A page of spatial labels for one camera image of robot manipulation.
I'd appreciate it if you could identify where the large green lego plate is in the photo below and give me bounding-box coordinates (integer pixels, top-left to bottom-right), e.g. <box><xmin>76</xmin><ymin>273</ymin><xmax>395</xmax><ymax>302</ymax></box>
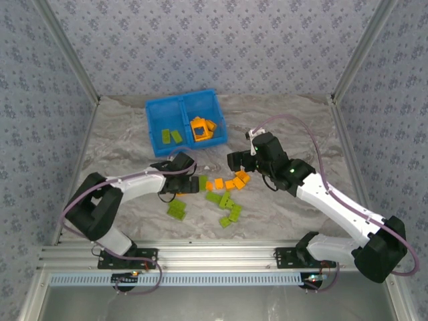
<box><xmin>167</xmin><ymin>199</ymin><xmax>187</xmax><ymax>221</ymax></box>

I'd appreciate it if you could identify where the orange lego window frame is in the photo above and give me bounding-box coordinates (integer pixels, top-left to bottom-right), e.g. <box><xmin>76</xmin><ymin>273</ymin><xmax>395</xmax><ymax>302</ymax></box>
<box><xmin>189</xmin><ymin>117</ymin><xmax>215</xmax><ymax>143</ymax></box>

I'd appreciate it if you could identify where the small circuit board with LED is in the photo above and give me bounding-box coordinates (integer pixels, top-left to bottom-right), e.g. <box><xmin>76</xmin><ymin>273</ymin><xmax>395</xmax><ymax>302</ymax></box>
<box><xmin>302</xmin><ymin>272</ymin><xmax>326</xmax><ymax>290</ymax></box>
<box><xmin>111</xmin><ymin>272</ymin><xmax>140</xmax><ymax>286</ymax></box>

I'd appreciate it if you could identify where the grey metal sheet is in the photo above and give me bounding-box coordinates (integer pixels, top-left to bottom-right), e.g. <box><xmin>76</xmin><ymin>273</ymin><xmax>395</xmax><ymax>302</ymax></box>
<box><xmin>18</xmin><ymin>270</ymin><xmax>414</xmax><ymax>321</ymax></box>

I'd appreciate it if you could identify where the purple cable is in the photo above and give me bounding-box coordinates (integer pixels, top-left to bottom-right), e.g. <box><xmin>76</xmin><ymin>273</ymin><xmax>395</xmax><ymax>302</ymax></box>
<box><xmin>250</xmin><ymin>113</ymin><xmax>421</xmax><ymax>294</ymax></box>
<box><xmin>59</xmin><ymin>148</ymin><xmax>198</xmax><ymax>296</ymax></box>

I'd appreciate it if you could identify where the wide aluminium mounting rail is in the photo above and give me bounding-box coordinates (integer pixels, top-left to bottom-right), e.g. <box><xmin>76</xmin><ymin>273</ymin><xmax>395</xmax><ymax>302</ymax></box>
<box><xmin>36</xmin><ymin>245</ymin><xmax>401</xmax><ymax>271</ymax></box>

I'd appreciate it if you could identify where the aluminium table edge rail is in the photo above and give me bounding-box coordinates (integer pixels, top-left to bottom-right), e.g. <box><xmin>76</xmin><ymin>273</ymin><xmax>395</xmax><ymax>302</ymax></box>
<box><xmin>49</xmin><ymin>96</ymin><xmax>102</xmax><ymax>247</ymax></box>
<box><xmin>329</xmin><ymin>95</ymin><xmax>377</xmax><ymax>221</ymax></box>

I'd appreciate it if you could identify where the white slotted cable duct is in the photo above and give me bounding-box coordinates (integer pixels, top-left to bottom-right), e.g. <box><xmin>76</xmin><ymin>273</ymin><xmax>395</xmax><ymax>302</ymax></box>
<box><xmin>49</xmin><ymin>271</ymin><xmax>304</xmax><ymax>288</ymax></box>

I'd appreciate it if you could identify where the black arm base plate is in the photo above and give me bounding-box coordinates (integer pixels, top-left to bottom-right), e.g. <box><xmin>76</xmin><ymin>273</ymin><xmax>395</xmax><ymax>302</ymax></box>
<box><xmin>97</xmin><ymin>248</ymin><xmax>159</xmax><ymax>270</ymax></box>
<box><xmin>274</xmin><ymin>247</ymin><xmax>337</xmax><ymax>270</ymax></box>

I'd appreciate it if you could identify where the aluminium frame post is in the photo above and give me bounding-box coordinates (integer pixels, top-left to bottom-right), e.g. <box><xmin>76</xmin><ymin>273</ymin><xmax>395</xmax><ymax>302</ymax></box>
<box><xmin>33</xmin><ymin>0</ymin><xmax>102</xmax><ymax>105</ymax></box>
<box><xmin>330</xmin><ymin>0</ymin><xmax>401</xmax><ymax>104</ymax></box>

